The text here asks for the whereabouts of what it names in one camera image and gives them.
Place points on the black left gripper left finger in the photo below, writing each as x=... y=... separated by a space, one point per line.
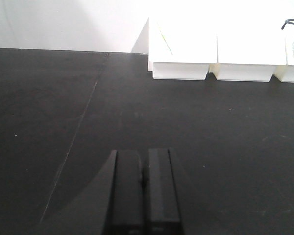
x=111 y=204

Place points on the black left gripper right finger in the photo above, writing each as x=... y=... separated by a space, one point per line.
x=161 y=201

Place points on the left white storage bin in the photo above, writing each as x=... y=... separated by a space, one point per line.
x=194 y=49

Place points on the right white storage bin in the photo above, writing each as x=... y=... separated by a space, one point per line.
x=285 y=73

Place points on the middle white storage bin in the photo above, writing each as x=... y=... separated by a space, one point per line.
x=248 y=57

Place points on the white storage bin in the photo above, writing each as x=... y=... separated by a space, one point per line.
x=248 y=57
x=194 y=49
x=285 y=73

